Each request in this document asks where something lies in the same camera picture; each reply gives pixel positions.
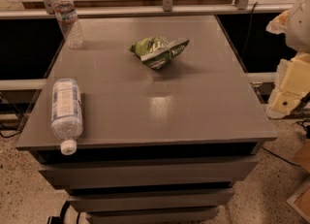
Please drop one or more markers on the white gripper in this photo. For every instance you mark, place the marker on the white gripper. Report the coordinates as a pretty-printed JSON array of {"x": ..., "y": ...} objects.
[{"x": 299, "y": 27}]

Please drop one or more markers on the green jalapeno chip bag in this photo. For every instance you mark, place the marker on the green jalapeno chip bag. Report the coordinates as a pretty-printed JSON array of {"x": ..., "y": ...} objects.
[{"x": 156, "y": 52}]

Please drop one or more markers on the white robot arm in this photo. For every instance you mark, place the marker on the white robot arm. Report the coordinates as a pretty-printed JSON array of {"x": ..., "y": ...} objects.
[{"x": 295, "y": 24}]

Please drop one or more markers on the lying white-capped water bottle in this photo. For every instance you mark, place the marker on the lying white-capped water bottle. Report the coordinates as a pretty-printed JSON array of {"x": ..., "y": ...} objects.
[{"x": 66, "y": 114}]

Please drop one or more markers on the upright clear water bottle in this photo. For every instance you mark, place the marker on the upright clear water bottle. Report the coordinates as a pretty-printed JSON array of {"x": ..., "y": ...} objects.
[{"x": 67, "y": 17}]

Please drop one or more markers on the cardboard box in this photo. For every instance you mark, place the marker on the cardboard box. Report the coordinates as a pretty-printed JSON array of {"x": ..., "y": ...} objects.
[{"x": 300, "y": 200}]

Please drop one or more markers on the grey drawer cabinet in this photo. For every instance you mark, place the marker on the grey drawer cabinet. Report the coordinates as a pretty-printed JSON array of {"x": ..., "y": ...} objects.
[{"x": 157, "y": 145}]

